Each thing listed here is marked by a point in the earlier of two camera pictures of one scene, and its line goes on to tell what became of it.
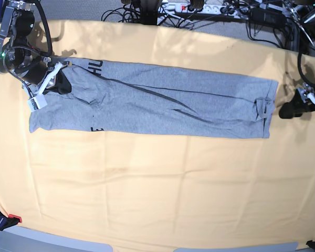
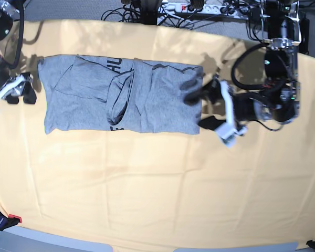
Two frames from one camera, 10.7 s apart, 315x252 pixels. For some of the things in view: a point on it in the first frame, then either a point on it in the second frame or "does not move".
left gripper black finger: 63,85 to 29,95
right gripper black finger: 296,107 to 211,91
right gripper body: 308,95 to 240,108
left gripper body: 43,75 to 13,88
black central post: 149,11 does not move
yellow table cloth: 163,191 does not move
